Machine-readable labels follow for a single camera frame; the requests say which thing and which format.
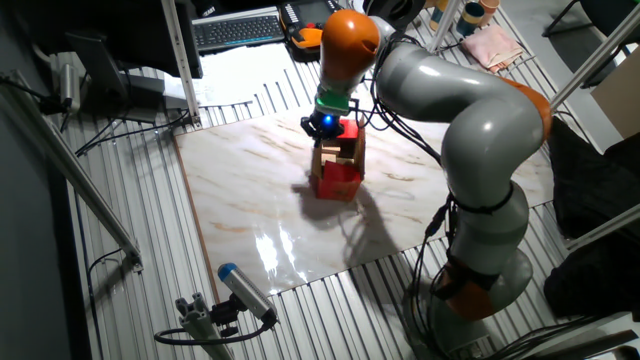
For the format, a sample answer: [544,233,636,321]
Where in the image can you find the red cardboard box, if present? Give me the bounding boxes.
[309,117,367,203]

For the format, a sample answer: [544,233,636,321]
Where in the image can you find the aluminium profile stand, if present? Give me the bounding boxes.
[174,292,236,360]

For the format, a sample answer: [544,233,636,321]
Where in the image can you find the black cloth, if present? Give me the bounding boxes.
[542,117,640,321]

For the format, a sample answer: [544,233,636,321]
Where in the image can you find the dark blue cup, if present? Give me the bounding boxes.
[455,2,486,37]

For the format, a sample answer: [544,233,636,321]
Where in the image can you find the black keyboard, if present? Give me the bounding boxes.
[191,13,286,54]

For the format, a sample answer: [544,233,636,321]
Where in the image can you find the yellowish cup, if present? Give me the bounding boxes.
[429,0,449,31]

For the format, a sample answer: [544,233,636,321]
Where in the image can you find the brown cardboard panel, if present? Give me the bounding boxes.
[589,47,640,140]

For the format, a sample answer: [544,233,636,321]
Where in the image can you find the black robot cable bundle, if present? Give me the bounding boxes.
[349,32,456,359]

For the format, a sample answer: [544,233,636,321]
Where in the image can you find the black monitor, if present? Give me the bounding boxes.
[14,0,204,124]

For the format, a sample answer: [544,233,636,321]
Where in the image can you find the small silver camera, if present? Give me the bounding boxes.
[58,62,82,114]

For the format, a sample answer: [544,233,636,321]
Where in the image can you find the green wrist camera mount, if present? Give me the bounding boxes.
[313,84,351,117]

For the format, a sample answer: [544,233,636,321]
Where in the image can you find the aluminium post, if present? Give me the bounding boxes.
[160,0,202,129]
[428,0,462,54]

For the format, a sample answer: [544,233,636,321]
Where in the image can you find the pink cloth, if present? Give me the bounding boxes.
[459,23,525,71]

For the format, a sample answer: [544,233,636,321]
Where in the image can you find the silver camera with blue cap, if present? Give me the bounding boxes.
[217,262,279,326]

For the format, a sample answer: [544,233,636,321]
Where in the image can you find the orange black teach pendant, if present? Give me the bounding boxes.
[278,0,346,51]

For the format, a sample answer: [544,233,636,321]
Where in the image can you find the black round spool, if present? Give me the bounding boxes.
[362,0,426,31]

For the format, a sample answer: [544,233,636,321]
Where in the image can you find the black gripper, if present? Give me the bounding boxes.
[299,110,346,149]

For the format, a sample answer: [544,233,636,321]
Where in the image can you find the black camera cable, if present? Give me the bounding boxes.
[153,312,279,347]

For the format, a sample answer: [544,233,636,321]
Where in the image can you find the aluminium frame bar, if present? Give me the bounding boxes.
[564,203,640,251]
[549,4,640,111]

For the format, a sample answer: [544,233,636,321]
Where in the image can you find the black office chair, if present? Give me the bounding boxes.
[542,0,640,39]

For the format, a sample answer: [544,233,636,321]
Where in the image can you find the black camera clamp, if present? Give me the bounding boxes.
[209,294,246,337]

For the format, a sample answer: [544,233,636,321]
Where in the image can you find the long diagonal aluminium bar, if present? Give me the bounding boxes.
[0,69,144,274]

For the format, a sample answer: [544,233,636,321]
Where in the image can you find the black monitor cables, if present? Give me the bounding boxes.
[74,107,191,157]

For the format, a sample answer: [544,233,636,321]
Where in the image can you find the white paper sheets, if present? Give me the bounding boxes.
[164,42,321,109]

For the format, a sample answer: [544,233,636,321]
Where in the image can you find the marble pattern board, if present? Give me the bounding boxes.
[173,87,555,301]

